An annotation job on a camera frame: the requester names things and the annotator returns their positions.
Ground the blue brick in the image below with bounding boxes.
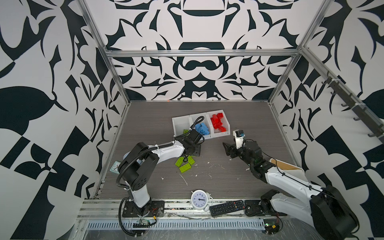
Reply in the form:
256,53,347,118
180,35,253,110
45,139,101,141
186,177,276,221
195,123,210,136

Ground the red brick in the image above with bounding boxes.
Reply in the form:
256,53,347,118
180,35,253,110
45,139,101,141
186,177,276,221
213,113,224,119
218,126,227,132

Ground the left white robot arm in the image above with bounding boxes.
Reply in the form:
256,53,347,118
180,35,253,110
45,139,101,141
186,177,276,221
116,116,205,237

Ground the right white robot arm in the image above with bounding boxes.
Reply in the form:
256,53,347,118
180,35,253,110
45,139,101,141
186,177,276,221
223,141,360,240

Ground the left white bin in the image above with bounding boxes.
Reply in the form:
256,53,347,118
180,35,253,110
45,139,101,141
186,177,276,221
172,115,193,140

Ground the white bin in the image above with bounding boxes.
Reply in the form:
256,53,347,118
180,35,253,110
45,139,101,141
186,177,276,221
207,110,231,138
190,113,213,139
172,115,193,140

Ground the middle white bin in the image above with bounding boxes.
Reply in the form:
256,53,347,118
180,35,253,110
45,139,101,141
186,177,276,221
190,113,213,139

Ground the right white bin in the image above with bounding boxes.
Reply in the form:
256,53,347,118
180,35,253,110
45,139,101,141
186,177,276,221
207,110,231,138

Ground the white analog clock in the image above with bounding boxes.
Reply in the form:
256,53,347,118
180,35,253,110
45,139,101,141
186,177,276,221
191,190,213,212

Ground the black remote control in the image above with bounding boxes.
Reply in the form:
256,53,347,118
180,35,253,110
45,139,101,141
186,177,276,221
209,200,246,217

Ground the small green square clock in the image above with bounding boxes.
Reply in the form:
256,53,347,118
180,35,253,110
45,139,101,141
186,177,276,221
110,161,121,174

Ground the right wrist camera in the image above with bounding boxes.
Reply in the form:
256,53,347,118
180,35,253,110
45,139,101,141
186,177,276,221
233,130,245,149

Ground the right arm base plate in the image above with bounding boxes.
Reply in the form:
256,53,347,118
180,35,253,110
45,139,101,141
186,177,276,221
245,200,287,217

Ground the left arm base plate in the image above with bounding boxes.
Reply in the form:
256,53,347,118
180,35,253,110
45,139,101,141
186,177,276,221
122,201,165,218

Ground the white cable duct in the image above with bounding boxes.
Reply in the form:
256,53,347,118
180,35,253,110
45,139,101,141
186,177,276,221
86,218,266,231

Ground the wall hook rail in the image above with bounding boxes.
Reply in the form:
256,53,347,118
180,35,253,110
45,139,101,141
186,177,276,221
322,71,384,143

